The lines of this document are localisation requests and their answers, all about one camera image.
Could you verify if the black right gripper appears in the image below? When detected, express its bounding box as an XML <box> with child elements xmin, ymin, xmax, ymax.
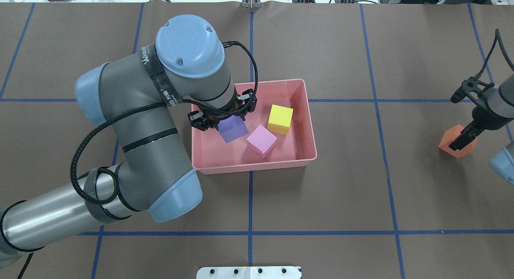
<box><xmin>449</xmin><ymin>106</ymin><xmax>513</xmax><ymax>151</ymax></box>

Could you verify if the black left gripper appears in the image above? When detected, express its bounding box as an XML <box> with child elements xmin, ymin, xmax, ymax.
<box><xmin>188</xmin><ymin>88</ymin><xmax>257</xmax><ymax>131</ymax></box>

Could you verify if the orange foam block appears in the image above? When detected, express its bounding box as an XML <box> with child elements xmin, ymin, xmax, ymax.
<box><xmin>438</xmin><ymin>124</ymin><xmax>478</xmax><ymax>159</ymax></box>

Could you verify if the purple foam block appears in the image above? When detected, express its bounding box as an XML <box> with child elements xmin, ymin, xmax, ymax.
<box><xmin>217</xmin><ymin>116</ymin><xmax>249</xmax><ymax>143</ymax></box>

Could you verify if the yellow foam block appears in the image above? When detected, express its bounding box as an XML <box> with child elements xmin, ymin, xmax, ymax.
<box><xmin>267</xmin><ymin>104</ymin><xmax>294</xmax><ymax>136</ymax></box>

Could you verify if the pink foam block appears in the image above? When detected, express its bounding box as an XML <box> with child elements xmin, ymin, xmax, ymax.
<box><xmin>246</xmin><ymin>124</ymin><xmax>278</xmax><ymax>159</ymax></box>

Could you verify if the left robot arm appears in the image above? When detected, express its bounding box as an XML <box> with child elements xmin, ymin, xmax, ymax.
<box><xmin>1</xmin><ymin>14</ymin><xmax>257</xmax><ymax>267</ymax></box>

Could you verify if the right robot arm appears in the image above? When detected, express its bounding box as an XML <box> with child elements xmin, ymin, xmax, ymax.
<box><xmin>449</xmin><ymin>75</ymin><xmax>514</xmax><ymax>151</ymax></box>

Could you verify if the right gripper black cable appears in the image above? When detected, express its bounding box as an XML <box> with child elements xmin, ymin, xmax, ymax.
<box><xmin>474</xmin><ymin>29</ymin><xmax>514</xmax><ymax>85</ymax></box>

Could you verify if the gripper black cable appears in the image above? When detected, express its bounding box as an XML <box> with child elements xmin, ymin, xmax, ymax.
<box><xmin>474</xmin><ymin>29</ymin><xmax>514</xmax><ymax>85</ymax></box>
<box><xmin>16</xmin><ymin>40</ymin><xmax>259</xmax><ymax>279</ymax></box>

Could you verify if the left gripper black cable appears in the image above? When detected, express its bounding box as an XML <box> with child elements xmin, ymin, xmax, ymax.
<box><xmin>16</xmin><ymin>40</ymin><xmax>259</xmax><ymax>279</ymax></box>

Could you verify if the white camera stand pillar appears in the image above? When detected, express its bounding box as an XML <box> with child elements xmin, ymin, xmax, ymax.
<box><xmin>196</xmin><ymin>266</ymin><xmax>302</xmax><ymax>279</ymax></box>

